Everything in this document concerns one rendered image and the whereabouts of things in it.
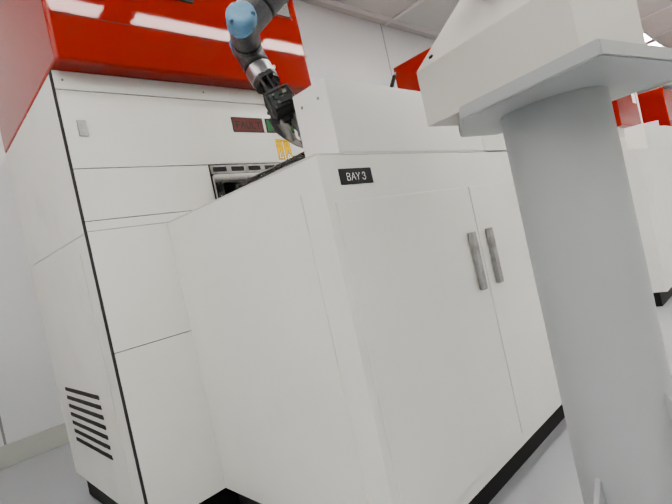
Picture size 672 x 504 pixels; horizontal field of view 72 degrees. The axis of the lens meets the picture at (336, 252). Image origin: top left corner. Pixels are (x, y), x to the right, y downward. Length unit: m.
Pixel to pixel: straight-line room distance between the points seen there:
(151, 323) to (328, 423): 0.56
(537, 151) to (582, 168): 0.07
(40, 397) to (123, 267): 1.56
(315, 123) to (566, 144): 0.43
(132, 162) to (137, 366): 0.52
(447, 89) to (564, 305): 0.38
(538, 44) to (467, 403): 0.71
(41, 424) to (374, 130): 2.26
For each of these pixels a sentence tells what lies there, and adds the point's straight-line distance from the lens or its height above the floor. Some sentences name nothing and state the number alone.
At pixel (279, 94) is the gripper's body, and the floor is 1.07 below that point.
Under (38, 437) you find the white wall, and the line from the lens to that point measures 2.76.
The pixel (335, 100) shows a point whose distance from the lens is 0.89.
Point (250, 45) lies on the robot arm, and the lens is 1.31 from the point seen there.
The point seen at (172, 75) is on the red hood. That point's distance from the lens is 1.44.
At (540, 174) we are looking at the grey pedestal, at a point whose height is 0.69.
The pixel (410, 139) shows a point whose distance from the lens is 1.04.
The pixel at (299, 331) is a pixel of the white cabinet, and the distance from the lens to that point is 0.92.
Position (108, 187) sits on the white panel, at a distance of 1.30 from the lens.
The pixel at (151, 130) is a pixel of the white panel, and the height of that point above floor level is 1.07.
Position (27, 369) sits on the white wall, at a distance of 2.72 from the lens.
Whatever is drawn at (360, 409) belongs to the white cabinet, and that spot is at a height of 0.36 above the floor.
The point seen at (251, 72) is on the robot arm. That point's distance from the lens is 1.33.
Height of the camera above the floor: 0.65
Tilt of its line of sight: level
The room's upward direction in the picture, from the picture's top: 12 degrees counter-clockwise
